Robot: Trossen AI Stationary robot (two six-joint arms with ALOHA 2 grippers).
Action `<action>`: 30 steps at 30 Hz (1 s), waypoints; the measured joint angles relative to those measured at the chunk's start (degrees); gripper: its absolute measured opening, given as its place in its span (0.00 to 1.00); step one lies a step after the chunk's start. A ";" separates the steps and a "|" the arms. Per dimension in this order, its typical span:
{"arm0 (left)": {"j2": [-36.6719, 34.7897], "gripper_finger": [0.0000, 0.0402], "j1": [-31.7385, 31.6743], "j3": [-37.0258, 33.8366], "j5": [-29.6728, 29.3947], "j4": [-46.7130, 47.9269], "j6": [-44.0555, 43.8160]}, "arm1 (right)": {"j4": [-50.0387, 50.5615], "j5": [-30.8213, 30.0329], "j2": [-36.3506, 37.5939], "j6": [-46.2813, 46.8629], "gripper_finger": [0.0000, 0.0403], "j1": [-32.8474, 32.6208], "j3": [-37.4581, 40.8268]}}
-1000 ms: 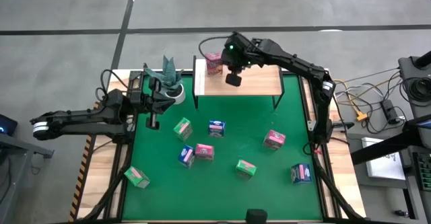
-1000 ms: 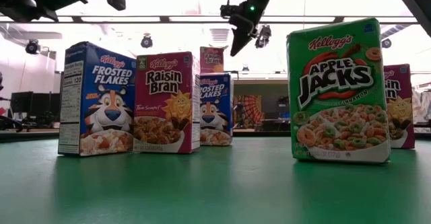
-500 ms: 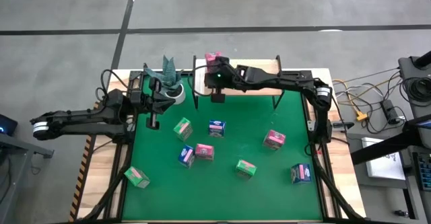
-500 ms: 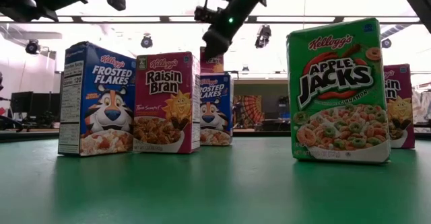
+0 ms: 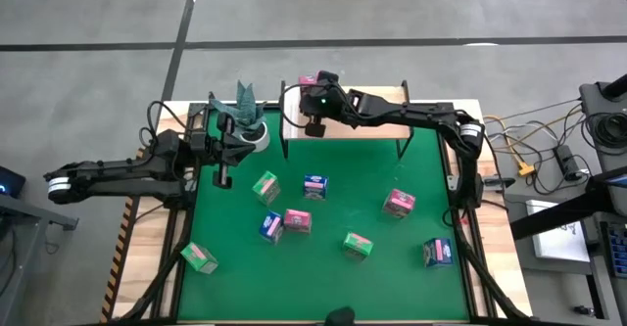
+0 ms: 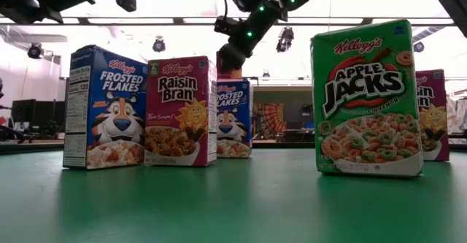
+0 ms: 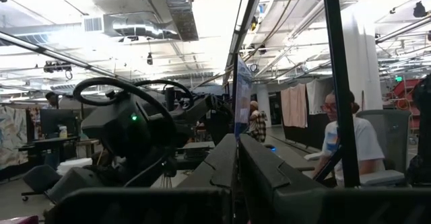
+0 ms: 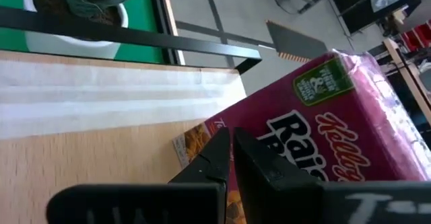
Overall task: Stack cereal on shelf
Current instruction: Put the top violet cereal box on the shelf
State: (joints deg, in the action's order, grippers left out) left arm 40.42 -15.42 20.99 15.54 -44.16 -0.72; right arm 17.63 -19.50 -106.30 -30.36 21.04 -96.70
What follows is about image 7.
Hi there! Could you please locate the black office desk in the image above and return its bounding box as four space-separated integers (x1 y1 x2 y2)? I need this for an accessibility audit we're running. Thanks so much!
18 135 80 161
262 135 334 180

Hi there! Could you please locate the black partition panel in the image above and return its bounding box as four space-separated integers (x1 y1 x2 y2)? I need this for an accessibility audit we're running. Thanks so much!
281 112 333 151

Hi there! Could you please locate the grey mesh office chair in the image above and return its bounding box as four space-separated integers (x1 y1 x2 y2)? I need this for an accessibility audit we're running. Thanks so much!
356 109 412 187

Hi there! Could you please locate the floral patterned curtain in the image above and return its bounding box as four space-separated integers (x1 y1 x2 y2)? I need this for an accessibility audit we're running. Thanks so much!
0 105 28 171

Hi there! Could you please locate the black aluminium rig frame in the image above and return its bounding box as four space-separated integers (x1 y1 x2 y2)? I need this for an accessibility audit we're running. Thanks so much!
312 0 361 188

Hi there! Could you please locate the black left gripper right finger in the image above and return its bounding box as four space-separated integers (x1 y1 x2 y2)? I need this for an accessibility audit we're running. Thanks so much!
238 133 325 224

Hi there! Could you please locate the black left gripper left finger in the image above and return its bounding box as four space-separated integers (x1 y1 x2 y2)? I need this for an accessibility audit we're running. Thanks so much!
176 133 238 190

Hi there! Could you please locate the computer monitor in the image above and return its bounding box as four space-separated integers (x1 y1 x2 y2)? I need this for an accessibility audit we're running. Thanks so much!
39 108 77 138
234 55 253 139

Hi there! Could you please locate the pink hanging towel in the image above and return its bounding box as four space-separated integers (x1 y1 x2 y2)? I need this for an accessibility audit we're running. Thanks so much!
280 83 308 129

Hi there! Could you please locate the white hanging cloth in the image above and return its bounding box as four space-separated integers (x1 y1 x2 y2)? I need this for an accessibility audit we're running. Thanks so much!
305 77 335 116

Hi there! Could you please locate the silver ventilation duct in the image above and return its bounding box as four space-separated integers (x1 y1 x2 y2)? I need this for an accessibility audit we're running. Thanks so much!
82 13 181 42

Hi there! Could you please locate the black office chair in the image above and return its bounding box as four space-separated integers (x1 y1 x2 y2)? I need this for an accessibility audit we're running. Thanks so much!
21 165 63 202

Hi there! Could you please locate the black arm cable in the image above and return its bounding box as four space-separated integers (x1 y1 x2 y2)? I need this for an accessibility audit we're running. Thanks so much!
134 79 195 111
73 77 178 157

